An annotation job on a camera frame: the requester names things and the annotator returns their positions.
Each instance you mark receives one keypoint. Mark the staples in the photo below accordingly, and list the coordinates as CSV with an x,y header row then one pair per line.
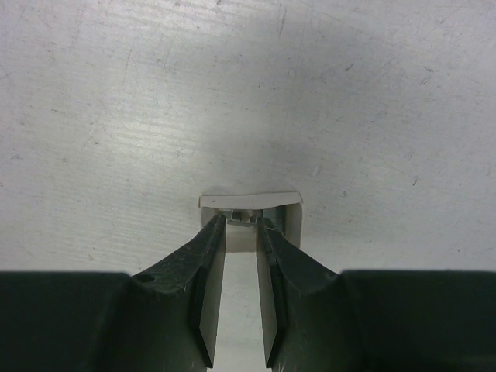
x,y
248,218

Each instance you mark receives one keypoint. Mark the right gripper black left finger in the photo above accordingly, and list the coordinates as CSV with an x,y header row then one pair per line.
x,y
164,318

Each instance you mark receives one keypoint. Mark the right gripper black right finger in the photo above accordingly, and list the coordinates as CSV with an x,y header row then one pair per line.
x,y
314,319

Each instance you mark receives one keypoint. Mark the staple box tray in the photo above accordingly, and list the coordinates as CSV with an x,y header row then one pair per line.
x,y
243,239

